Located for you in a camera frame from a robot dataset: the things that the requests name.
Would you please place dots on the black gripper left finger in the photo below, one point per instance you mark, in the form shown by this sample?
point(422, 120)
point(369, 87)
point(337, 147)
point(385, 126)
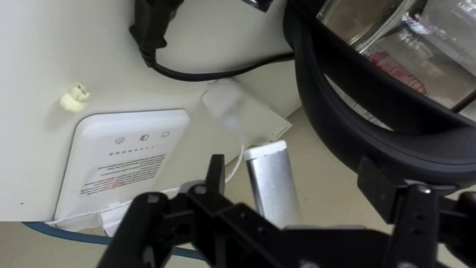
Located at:
point(149, 224)

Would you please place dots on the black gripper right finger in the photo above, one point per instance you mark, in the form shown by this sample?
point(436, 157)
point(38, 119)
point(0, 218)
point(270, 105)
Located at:
point(413, 224)

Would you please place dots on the white flat labelled device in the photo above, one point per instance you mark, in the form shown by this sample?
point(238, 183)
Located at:
point(123, 144)

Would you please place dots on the silver metal cylinder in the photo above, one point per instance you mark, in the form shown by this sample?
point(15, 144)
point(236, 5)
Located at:
point(272, 184)

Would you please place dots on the small cream plastic piece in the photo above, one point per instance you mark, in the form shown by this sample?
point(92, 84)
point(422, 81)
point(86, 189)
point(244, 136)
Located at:
point(74, 99)

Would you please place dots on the white USB charger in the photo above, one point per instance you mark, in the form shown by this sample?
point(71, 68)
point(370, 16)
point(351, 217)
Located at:
point(257, 113)

